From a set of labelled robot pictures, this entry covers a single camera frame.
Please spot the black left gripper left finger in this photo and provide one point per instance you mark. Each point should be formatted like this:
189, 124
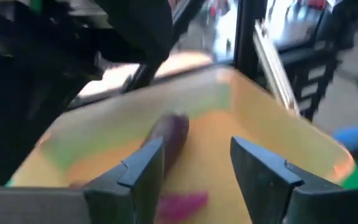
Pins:
135, 199

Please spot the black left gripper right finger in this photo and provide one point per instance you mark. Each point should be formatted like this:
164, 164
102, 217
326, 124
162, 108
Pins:
266, 186

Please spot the pink object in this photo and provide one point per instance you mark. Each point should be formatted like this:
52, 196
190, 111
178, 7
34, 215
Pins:
185, 203

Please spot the dark purple eggplant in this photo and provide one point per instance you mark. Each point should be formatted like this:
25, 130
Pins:
172, 133

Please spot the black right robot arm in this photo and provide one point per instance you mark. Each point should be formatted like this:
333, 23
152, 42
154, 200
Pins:
26, 93

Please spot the black shelf cart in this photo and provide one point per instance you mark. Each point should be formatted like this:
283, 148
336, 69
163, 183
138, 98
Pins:
315, 62

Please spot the aluminium frame bar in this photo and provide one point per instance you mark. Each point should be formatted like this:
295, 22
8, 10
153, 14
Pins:
275, 71

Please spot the black frame post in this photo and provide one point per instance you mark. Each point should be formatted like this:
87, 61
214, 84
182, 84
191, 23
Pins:
249, 31

